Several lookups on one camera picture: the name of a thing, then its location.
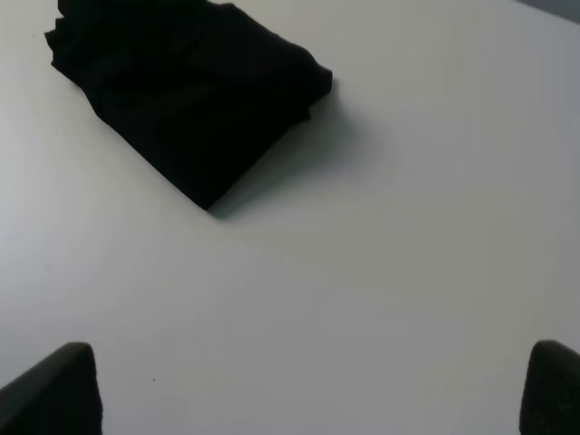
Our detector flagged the black printed t-shirt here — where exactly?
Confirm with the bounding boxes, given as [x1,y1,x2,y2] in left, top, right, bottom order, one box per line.
[45,1,334,209]

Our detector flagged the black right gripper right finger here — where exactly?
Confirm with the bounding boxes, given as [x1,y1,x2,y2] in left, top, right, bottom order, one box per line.
[519,340,579,435]

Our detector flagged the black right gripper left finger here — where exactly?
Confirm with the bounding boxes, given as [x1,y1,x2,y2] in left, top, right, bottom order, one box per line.
[1,343,103,435]

